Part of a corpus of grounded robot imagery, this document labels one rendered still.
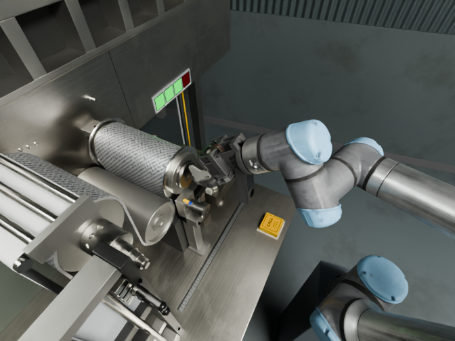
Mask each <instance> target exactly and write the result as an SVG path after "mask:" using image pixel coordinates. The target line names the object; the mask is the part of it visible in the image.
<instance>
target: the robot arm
mask: <svg viewBox="0 0 455 341"><path fill-rule="evenodd" d="M221 138H222V139H221ZM218 139H221V140H219V141H217V140H218ZM330 139H331V138H330V133H329V132H328V129H327V128H326V126H325V125H324V124H323V123H322V122H320V121H319V120H306V121H303V122H298V123H292V124H290V125H288V126H287V127H283V128H281V129H277V130H275V131H270V132H268V133H264V134H261V135H258V136H255V137H251V138H249V139H246V138H245V137H244V135H243V134H242V133H239V134H236V135H232V136H231V137H227V135H224V136H221V137H218V138H216V139H212V140H211V142H212V143H210V144H208V146H206V147H205V148H204V149H203V151H202V152H201V153H199V157H198V158H196V160H197V162H198V163H199V164H200V165H201V167H202V168H201V169H198V168H196V167H195V166H193V165H189V170H190V172H191V173H192V175H193V177H192V180H193V181H194V182H195V183H197V184H199V185H201V186H203V187H208V188H210V187H215V186H217V185H221V184H224V183H227V182H229V181H231V180H232V179H233V178H234V177H235V178H236V182H237V188H238V197H239V201H240V202H242V203H245V204H248V203H249V202H250V200H251V198H252V197H253V195H254V192H255V186H254V175H253V174H260V173H268V172H272V171H273V172H274V171H281V173H282V176H283V177H284V180H285V182H286V185H287V187H288V190H289V192H290V194H291V196H292V199H293V201H294V203H295V208H296V209H297V210H298V212H299V214H300V216H301V218H302V220H303V222H304V223H305V224H306V225H307V226H310V227H314V228H322V227H327V226H330V225H332V224H334V223H336V222H337V221H338V220H339V219H340V217H341V214H342V210H341V203H340V202H339V200H340V199H341V198H342V197H343V196H344V195H345V194H346V193H347V192H349V191H350V190H351V189H352V188H354V187H355V186H357V187H359V188H361V189H363V190H364V191H367V192H368V193H370V194H372V195H374V196H376V197H378V198H380V199H381V200H383V201H385V202H387V203H389V204H390V205H392V206H394V207H396V208H398V209H400V210H402V211H404V212H405V213H407V214H409V215H411V216H413V217H414V218H416V219H418V220H420V221H422V222H424V223H426V224H427V225H429V226H431V227H433V228H435V229H436V230H438V231H440V232H442V233H444V234H446V235H448V236H450V237H451V238H453V239H455V187H454V186H453V185H450V184H448V183H445V182H443V181H440V180H439V179H436V178H434V177H431V176H429V175H426V174H424V173H422V172H420V171H418V170H415V169H413V168H410V167H409V166H406V165H404V164H401V163H399V162H396V161H394V160H392V159H390V158H387V157H385V156H384V153H383V149H382V147H381V146H380V145H378V144H377V143H376V141H375V140H373V139H370V138H367V137H359V138H356V139H354V140H352V141H350V142H349V143H346V144H345V145H343V146H342V147H341V148H340V149H339V150H338V151H337V152H335V153H334V154H333V155H331V153H332V144H331V142H330ZM407 294H408V282H407V281H406V278H405V276H404V274H403V273H402V271H401V270H400V269H399V268H398V267H397V266H396V265H395V264H394V263H393V262H391V261H390V260H388V259H386V258H384V257H382V256H375V255H370V256H366V257H364V258H362V259H360V260H359V261H358V263H357V265H356V266H354V267H353V268H352V269H351V270H350V271H349V272H348V273H341V274H338V275H336V276H335V277H333V278H332V279H331V280H330V282H329V284H328V286H327V289H326V298H325V299H324V300H323V301H322V302H321V303H320V305H319V306H318V307H316V309H315V311H314V312H313V313H312V314H311V315H310V318H309V321H310V324H311V326H312V328H313V330H314V332H315V333H316V335H317V337H318V338H319V339H320V340H321V341H455V327H453V326H449V325H444V324H440V323H435V322H432V321H426V320H422V319H417V318H413V317H408V316H405V315H399V314H395V313H390V312H389V311H390V310H391V308H392V307H393V306H394V305H395V304H398V303H401V302H402V301H403V300H404V298H405V297H406V296H407Z"/></svg>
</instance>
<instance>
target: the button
mask: <svg viewBox="0 0 455 341"><path fill-rule="evenodd" d="M283 222H284V220H283V219H281V218H279V217H276V216H274V215H272V214H270V213H268V212H267V213H266V214H265V216H264V218H263V220H262V222H261V224H260V226H259V230H261V231H264V232H266V233H268V234H270V235H272V236H274V237H277V236H278V233H279V231H280V228H281V226H282V224H283Z"/></svg>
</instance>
